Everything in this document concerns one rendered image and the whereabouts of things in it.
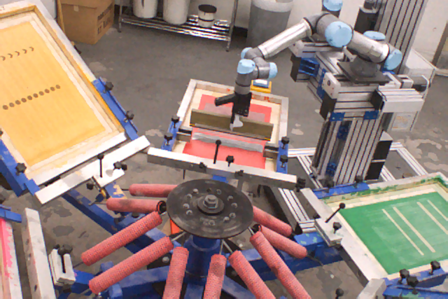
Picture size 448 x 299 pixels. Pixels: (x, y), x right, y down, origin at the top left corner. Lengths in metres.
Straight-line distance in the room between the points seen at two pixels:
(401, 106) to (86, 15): 3.54
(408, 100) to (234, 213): 1.62
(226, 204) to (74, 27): 4.20
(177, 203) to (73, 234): 1.81
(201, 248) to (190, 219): 0.17
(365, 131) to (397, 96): 0.52
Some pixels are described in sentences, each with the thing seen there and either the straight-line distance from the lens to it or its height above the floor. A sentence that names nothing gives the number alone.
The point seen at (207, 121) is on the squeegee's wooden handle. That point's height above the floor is 1.10.
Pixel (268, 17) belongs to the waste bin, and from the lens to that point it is 5.78.
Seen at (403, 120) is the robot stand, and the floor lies 0.85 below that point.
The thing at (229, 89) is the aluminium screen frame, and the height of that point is 0.99.
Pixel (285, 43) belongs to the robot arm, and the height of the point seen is 1.48.
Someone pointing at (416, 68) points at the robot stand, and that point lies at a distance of 3.49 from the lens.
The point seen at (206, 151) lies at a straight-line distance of 2.73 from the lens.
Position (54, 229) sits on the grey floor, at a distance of 3.65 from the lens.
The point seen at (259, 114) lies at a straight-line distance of 3.10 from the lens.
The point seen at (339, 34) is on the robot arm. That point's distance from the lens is 2.65.
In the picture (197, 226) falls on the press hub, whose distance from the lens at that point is 1.79.
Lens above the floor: 2.53
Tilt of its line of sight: 34 degrees down
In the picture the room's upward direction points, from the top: 10 degrees clockwise
